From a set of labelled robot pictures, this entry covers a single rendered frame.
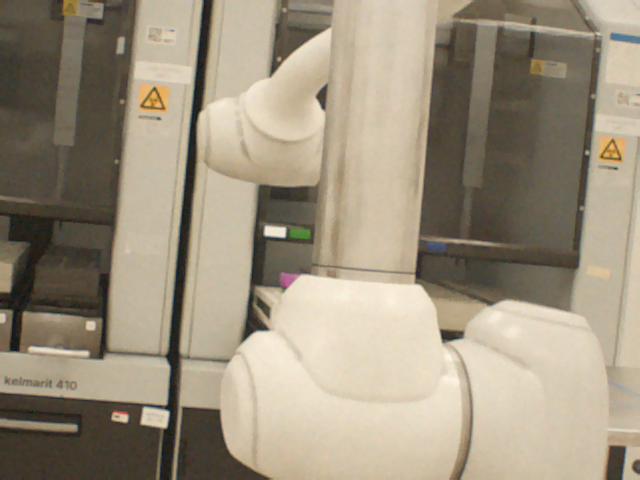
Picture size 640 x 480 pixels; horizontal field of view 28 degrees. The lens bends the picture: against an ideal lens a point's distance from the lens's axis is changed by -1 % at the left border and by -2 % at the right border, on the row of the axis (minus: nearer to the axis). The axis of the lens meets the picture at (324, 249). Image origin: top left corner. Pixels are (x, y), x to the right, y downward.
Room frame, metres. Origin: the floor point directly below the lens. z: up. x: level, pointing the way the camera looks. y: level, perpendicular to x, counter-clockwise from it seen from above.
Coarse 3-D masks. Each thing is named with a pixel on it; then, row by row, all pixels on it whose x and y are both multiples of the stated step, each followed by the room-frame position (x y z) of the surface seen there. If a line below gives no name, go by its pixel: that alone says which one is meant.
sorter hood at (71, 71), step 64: (0, 0) 2.24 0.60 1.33; (64, 0) 2.26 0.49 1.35; (128, 0) 2.28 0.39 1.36; (0, 64) 2.25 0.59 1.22; (64, 64) 2.26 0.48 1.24; (128, 64) 2.28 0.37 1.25; (0, 128) 2.25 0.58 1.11; (64, 128) 2.27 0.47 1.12; (0, 192) 2.25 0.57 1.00; (64, 192) 2.27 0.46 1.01
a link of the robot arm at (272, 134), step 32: (448, 0) 1.49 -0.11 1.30; (288, 64) 1.59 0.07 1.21; (320, 64) 1.57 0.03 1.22; (256, 96) 1.64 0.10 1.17; (288, 96) 1.60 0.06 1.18; (224, 128) 1.64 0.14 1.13; (256, 128) 1.63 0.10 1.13; (288, 128) 1.63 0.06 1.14; (320, 128) 1.67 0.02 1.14; (224, 160) 1.65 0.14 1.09; (256, 160) 1.65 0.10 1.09; (288, 160) 1.66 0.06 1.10; (320, 160) 1.68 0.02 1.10
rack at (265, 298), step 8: (256, 288) 2.46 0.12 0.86; (264, 288) 2.47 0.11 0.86; (272, 288) 2.48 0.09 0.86; (256, 296) 2.47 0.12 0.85; (264, 296) 2.34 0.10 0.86; (272, 296) 2.31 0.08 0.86; (256, 304) 2.48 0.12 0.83; (264, 304) 2.50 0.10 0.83; (272, 304) 2.22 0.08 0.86; (256, 312) 2.43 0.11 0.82; (264, 312) 2.38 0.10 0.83; (272, 312) 2.22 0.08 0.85; (264, 320) 2.31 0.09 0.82; (272, 320) 2.21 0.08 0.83
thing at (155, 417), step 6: (144, 408) 2.22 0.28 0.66; (150, 408) 2.22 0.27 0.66; (144, 414) 2.22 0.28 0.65; (150, 414) 2.22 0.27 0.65; (156, 414) 2.22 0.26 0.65; (162, 414) 2.23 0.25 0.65; (168, 414) 2.23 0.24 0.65; (144, 420) 2.22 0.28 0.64; (150, 420) 2.22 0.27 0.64; (156, 420) 2.22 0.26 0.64; (162, 420) 2.23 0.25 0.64; (162, 426) 2.23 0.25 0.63
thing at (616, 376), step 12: (612, 372) 2.07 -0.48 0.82; (624, 372) 2.08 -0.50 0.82; (636, 372) 2.10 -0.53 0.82; (612, 384) 1.92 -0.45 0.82; (624, 384) 1.93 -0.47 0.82; (636, 384) 1.95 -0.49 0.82; (612, 396) 1.80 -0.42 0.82; (624, 396) 1.81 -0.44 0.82; (636, 396) 1.82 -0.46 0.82; (612, 408) 1.69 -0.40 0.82; (624, 408) 1.70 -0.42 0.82; (636, 408) 1.71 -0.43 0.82; (612, 420) 1.59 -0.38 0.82; (624, 420) 1.60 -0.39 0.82; (636, 420) 1.61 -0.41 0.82; (612, 432) 1.53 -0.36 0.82; (624, 432) 1.53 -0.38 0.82; (636, 432) 1.53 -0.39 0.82; (612, 444) 1.53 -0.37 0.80; (624, 444) 1.53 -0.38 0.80; (636, 444) 1.53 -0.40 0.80; (636, 468) 1.53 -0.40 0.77
